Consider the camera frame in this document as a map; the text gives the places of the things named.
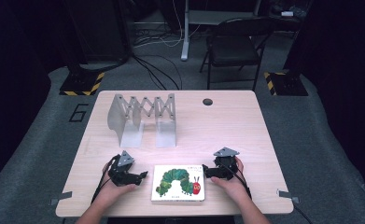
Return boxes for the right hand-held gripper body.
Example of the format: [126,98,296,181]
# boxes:
[213,147,241,181]

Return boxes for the black cabinet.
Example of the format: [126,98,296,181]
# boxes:
[63,0,132,64]

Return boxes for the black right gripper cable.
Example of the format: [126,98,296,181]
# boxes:
[225,161,253,200]

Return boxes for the grey expandable metal book rack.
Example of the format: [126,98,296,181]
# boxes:
[106,92,177,149]

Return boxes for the white floor cables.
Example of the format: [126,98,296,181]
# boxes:
[133,0,203,49]

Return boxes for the person's left hand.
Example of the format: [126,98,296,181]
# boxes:
[96,171,138,209]

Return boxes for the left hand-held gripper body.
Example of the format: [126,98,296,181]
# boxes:
[107,150,142,188]

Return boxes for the black folding chair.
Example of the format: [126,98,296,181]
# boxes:
[199,16,277,92]

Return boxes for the grey table bracket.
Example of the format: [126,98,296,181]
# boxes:
[49,190,74,206]
[276,188,301,203]

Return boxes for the black yellow striped stand base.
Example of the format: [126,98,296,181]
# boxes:
[59,71,105,97]
[262,71,309,97]

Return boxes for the person's right hand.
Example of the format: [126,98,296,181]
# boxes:
[210,156,251,204]

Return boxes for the white desk leg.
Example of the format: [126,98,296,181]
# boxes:
[180,0,190,62]

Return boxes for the black floor cables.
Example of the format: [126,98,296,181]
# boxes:
[130,54,184,91]

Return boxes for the white caterpillar picture book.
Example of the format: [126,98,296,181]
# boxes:
[150,164,206,203]

